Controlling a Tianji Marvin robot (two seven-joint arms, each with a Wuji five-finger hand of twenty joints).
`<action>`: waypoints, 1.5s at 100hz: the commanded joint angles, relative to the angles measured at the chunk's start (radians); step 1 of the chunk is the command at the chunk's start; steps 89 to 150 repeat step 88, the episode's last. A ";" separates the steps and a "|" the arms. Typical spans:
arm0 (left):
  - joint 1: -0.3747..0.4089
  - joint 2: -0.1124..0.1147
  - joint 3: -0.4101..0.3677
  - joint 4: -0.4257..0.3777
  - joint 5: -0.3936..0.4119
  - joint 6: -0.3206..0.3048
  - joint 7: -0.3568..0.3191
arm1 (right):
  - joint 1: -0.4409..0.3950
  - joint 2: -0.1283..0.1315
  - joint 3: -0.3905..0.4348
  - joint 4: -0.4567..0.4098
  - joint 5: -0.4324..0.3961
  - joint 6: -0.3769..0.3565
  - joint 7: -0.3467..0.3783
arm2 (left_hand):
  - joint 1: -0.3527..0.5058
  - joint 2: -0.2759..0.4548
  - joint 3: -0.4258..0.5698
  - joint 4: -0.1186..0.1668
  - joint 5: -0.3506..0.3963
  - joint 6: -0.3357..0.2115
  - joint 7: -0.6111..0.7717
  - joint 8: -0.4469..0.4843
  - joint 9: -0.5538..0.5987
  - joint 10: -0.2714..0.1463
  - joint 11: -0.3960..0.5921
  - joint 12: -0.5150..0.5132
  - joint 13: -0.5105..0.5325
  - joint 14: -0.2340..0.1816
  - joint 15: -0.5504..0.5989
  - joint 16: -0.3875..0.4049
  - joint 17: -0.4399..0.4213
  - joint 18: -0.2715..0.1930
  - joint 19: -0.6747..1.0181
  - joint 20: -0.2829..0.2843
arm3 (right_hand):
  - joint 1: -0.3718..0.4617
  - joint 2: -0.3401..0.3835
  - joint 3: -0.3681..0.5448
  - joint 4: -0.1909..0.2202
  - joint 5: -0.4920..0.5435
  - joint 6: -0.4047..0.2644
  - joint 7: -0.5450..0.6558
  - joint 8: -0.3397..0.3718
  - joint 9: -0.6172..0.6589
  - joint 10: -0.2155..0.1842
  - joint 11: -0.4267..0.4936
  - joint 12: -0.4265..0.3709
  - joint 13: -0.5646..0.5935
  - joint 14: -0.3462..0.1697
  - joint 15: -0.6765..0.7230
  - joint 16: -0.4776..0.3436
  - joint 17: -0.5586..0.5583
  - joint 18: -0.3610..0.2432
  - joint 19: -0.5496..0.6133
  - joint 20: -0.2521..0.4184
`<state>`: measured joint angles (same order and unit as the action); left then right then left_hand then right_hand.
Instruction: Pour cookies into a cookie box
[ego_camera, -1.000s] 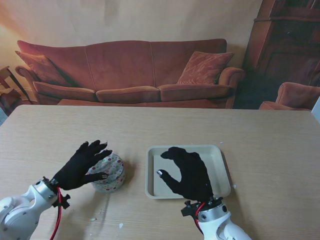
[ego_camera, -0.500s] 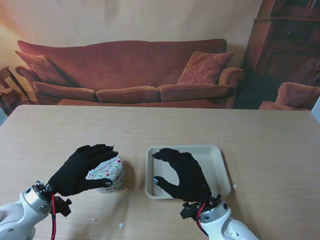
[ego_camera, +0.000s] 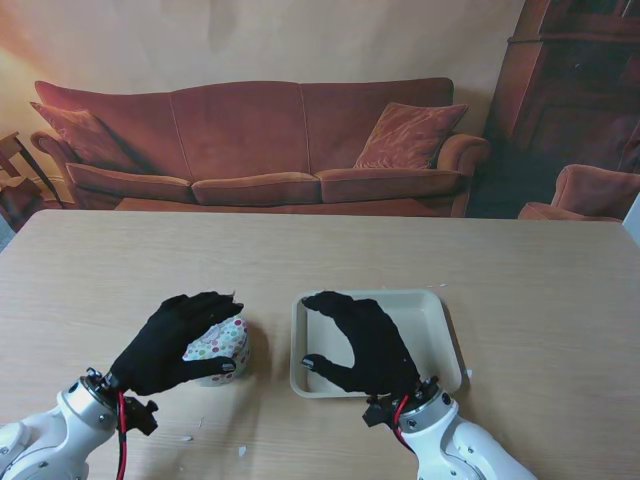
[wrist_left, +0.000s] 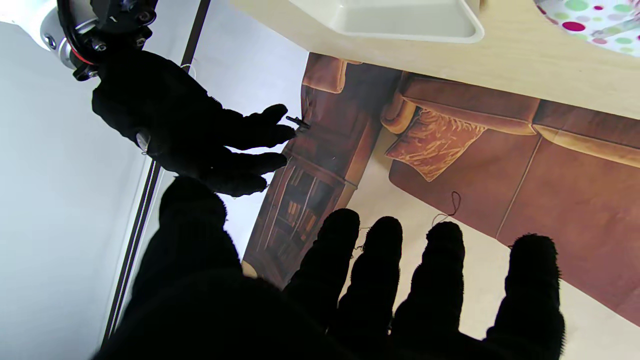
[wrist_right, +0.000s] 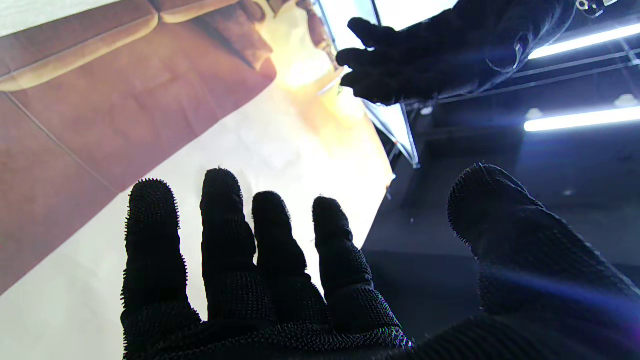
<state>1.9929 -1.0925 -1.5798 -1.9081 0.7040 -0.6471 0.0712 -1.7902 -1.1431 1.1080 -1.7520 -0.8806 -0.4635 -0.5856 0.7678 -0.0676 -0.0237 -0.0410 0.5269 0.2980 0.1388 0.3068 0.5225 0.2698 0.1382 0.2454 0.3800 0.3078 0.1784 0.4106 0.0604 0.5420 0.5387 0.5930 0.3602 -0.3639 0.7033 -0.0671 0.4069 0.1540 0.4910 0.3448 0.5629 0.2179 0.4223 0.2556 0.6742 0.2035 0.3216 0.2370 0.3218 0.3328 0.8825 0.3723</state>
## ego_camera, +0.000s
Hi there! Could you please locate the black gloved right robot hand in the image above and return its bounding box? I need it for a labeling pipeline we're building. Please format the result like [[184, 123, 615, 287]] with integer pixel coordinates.
[[299, 291, 421, 399]]

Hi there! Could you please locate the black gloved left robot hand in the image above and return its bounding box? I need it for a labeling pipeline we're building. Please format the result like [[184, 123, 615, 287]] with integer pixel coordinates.
[[108, 291, 245, 397]]

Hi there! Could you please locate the beige rectangular tray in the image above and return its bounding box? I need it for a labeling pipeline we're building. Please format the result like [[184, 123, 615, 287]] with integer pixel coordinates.
[[289, 288, 464, 401]]

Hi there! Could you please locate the round polka dot box lid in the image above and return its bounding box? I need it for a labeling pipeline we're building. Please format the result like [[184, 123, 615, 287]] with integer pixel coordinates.
[[182, 313, 250, 362]]

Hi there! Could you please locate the round polka dot cookie box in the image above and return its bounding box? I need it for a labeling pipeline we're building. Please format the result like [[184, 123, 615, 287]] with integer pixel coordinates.
[[197, 339, 251, 389]]

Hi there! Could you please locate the patterned red sofa cushion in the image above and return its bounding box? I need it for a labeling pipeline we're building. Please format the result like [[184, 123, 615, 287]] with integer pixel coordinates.
[[353, 102, 470, 170]]

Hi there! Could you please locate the red brown sofa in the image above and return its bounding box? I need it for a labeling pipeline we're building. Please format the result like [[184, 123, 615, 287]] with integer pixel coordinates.
[[30, 77, 491, 219]]

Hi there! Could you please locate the plain red sofa cushion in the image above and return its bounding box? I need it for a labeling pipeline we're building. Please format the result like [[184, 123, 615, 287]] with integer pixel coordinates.
[[30, 102, 136, 169]]

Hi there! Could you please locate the wooden side chair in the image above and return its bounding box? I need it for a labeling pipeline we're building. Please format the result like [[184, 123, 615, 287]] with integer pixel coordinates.
[[0, 131, 66, 221]]

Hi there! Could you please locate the red brown armchair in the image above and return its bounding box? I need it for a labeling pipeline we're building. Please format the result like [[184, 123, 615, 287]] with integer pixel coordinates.
[[517, 163, 640, 222]]

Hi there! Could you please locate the dark wooden cabinet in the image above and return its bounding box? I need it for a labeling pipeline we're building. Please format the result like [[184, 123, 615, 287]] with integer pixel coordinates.
[[492, 0, 640, 171]]

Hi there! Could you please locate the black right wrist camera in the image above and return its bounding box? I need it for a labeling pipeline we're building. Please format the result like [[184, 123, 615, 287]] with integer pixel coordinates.
[[363, 395, 401, 430]]

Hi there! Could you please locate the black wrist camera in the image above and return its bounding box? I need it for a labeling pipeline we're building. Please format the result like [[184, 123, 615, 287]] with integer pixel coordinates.
[[363, 395, 401, 430], [122, 396, 160, 436]]

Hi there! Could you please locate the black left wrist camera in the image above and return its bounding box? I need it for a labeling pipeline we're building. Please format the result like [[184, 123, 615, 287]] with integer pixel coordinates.
[[122, 396, 160, 436]]

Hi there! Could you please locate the red black left arm cable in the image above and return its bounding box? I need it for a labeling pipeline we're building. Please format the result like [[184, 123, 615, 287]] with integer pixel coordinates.
[[115, 389, 130, 480]]

